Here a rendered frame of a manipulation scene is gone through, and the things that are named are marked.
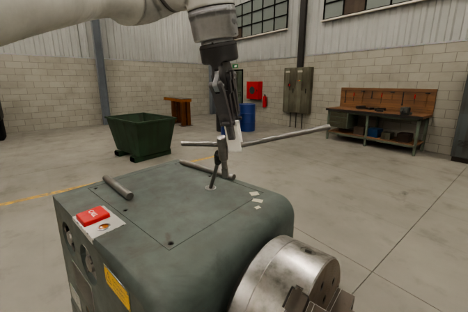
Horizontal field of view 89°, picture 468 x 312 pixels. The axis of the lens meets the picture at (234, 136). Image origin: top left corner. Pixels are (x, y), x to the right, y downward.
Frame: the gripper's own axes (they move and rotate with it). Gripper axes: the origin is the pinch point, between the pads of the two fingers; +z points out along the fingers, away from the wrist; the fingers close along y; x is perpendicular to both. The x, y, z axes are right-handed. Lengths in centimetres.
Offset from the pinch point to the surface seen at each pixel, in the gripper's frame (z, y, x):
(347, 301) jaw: 39.6, -8.2, -22.7
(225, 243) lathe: 20.4, -11.5, 2.7
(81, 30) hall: -143, 714, 699
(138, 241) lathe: 16.5, -16.0, 20.5
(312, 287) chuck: 23.3, -17.6, -14.9
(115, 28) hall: -140, 804, 626
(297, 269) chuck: 23.0, -14.3, -12.4
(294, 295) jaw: 24.1, -18.8, -11.8
